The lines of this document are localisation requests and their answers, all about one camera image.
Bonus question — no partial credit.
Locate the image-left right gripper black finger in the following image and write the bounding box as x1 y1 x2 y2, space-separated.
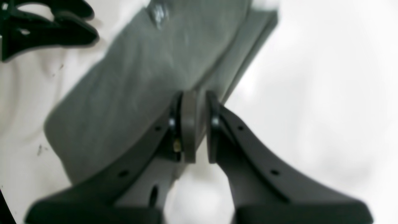
206 91 373 224
25 91 197 224

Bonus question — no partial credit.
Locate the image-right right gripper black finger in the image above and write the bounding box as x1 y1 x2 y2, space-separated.
6 0 95 20
1 11 99 62

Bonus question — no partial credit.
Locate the dark grey T-shirt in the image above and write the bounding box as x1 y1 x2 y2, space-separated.
44 0 278 184

